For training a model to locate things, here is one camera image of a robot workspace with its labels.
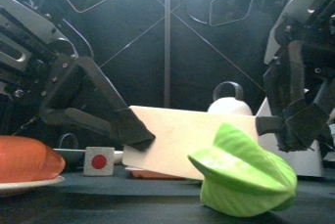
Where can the white cube with red dot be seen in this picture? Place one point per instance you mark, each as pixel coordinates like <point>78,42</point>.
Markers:
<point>100,161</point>

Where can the orange toy fruit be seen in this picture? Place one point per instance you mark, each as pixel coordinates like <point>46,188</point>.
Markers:
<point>26,159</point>

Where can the dark bowl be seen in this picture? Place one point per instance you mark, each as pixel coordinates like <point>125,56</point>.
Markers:
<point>70,157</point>

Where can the white plate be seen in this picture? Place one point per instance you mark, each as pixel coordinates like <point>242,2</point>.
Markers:
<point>26,187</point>

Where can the white knife block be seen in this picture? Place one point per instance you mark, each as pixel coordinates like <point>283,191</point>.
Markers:
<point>306,162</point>

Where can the small white bowl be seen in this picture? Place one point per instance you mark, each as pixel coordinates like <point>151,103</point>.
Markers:
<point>119,156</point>

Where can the green toy starfruit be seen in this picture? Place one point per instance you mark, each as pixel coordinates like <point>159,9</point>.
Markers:
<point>245,175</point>

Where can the grey vertical frame pole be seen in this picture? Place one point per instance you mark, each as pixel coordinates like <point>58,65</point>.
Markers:
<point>167,38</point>

